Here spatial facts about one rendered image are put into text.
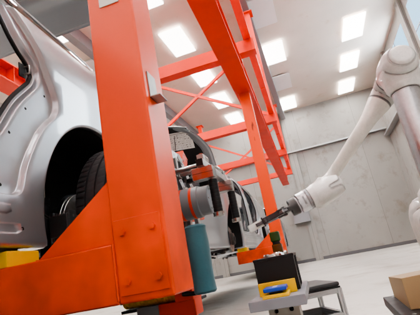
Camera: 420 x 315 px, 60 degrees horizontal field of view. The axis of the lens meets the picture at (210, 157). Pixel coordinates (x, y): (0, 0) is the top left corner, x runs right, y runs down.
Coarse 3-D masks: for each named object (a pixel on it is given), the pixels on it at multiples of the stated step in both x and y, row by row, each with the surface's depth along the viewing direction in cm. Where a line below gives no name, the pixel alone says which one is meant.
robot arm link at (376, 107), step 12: (372, 96) 159; (372, 108) 157; (384, 108) 157; (360, 120) 160; (372, 120) 157; (360, 132) 158; (348, 144) 163; (360, 144) 162; (348, 156) 164; (336, 168) 168
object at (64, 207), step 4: (72, 196) 167; (68, 200) 164; (72, 200) 166; (64, 204) 163; (68, 204) 162; (72, 204) 165; (60, 208) 160; (64, 208) 159; (68, 208) 162; (72, 208) 165; (60, 212) 159
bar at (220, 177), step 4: (196, 160) 143; (200, 160) 143; (204, 160) 146; (196, 164) 143; (200, 164) 142; (204, 164) 144; (216, 172) 162; (220, 172) 170; (220, 176) 168; (224, 176) 178; (220, 180) 174; (224, 180) 176
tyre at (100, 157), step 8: (88, 160) 156; (96, 160) 152; (88, 168) 149; (96, 168) 147; (104, 168) 145; (80, 176) 147; (88, 176) 146; (96, 176) 144; (104, 176) 142; (80, 184) 144; (88, 184) 142; (96, 184) 142; (104, 184) 140; (80, 192) 142; (88, 192) 140; (96, 192) 139; (80, 200) 140; (88, 200) 139; (80, 208) 139; (184, 224) 188
